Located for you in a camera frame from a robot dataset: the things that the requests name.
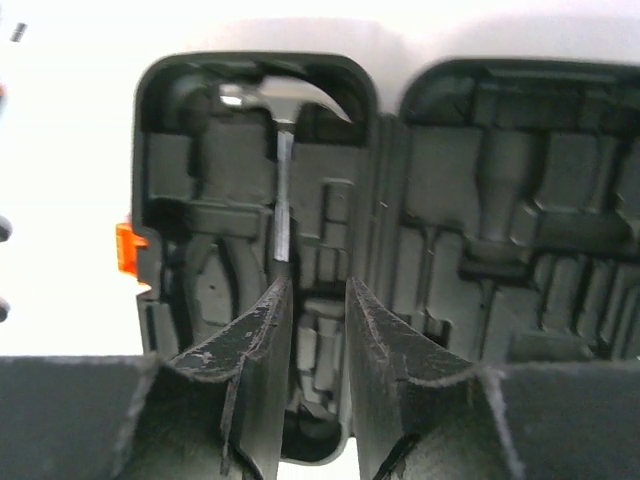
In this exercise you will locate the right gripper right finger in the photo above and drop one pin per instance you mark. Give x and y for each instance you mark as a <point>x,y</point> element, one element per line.
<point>421,412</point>

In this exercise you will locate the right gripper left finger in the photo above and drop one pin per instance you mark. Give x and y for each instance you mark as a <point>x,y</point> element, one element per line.
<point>216,411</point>

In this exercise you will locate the black plastic tool case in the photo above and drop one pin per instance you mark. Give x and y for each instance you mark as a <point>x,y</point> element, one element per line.
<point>496,213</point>

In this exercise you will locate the black handle claw hammer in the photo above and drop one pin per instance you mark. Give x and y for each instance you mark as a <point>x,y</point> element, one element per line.
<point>283,97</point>

